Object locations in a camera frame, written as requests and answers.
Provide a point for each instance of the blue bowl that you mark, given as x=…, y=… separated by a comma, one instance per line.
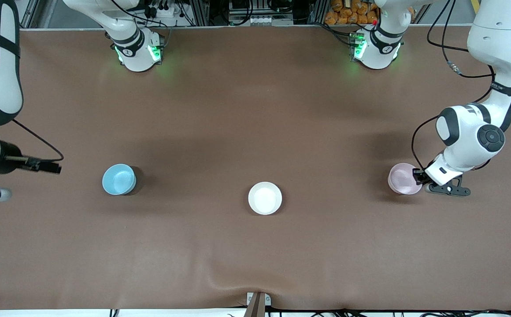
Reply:
x=119, y=179

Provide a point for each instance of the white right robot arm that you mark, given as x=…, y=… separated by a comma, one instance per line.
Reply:
x=136, y=53

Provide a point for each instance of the pink bowl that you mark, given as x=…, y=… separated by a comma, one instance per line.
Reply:
x=401, y=178

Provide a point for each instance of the white bowl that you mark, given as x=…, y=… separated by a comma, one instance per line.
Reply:
x=264, y=198

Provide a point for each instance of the orange snack pile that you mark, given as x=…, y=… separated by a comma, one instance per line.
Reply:
x=352, y=11

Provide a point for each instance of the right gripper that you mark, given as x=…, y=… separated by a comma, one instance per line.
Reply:
x=9, y=161

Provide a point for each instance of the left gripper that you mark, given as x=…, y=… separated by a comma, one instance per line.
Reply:
x=419, y=177

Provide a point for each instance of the brown table mat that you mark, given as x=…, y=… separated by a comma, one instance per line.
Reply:
x=255, y=110

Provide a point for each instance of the grey camera stand bracket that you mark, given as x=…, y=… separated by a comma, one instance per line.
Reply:
x=257, y=301

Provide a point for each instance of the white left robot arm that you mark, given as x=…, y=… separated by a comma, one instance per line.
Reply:
x=498, y=44

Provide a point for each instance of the white connector strip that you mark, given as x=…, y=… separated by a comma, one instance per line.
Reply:
x=263, y=20

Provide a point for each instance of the white power strip with plugs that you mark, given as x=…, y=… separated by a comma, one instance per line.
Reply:
x=163, y=11

